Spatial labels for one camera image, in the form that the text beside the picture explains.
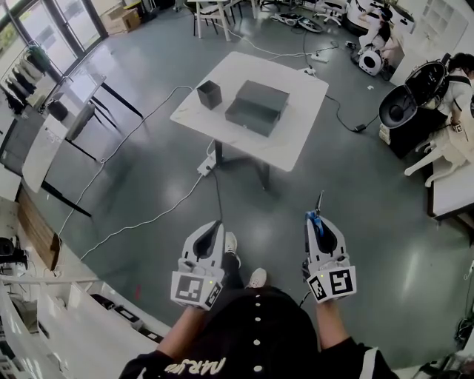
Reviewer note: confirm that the brown wooden board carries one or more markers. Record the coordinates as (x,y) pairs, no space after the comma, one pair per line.
(37,229)

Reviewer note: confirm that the black round stool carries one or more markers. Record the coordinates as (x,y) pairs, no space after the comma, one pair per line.
(58,110)

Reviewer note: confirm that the white curved counter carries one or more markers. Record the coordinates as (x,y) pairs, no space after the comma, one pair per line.
(74,333)

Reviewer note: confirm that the white cubby shelf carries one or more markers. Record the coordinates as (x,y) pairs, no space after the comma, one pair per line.
(438,16)

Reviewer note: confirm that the person's black trouser legs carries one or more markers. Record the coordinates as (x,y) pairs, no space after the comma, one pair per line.
(231,274)

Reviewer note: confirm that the clothes rack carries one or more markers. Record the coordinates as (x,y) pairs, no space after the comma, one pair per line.
(18,85)

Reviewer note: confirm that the person's right forearm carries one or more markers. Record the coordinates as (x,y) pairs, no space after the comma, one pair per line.
(331,325)

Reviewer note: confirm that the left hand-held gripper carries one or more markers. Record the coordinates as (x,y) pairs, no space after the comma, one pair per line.
(194,286)

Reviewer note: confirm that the green potted plant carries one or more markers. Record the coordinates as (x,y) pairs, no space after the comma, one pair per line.
(39,57)

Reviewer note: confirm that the white round carrier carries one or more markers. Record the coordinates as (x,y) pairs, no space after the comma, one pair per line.
(370,63)

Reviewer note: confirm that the white wooden chair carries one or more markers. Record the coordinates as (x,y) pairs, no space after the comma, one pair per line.
(211,15)

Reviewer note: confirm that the white office chair base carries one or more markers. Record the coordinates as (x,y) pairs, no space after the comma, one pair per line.
(329,11)

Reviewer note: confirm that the person's right white shoe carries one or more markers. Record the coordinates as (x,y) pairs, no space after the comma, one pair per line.
(257,277)

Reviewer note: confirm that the person's black buttoned top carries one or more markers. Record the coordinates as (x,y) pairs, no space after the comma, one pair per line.
(255,333)

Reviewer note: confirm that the white side desk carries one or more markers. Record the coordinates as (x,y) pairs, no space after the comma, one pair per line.
(455,192)

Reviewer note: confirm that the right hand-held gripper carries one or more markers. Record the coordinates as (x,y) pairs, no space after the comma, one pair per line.
(331,281)

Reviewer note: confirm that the small black square container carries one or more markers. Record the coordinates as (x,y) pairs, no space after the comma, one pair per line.
(209,94)

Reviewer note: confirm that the person's white shoe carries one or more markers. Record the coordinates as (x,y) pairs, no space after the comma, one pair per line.
(257,277)
(231,242)

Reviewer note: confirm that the brown cardboard box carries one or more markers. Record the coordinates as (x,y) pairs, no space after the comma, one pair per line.
(124,20)

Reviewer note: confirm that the large black open box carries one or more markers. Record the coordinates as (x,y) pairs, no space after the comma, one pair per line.
(255,107)

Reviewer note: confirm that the person's left white shoe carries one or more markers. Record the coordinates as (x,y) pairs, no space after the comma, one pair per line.
(231,242)

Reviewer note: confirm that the white legged figure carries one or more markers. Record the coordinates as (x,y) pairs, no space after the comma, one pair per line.
(437,157)

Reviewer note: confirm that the white power strip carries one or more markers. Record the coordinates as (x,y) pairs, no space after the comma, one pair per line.
(319,57)
(309,70)
(206,166)

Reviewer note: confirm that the person's left forearm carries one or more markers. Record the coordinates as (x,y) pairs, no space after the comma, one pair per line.
(181,333)

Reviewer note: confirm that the black round open case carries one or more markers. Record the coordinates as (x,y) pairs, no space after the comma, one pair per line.
(403,100)

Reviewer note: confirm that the white square table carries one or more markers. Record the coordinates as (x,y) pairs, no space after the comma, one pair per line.
(259,148)

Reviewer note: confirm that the white desk with black legs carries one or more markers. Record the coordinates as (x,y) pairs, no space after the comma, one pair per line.
(48,148)

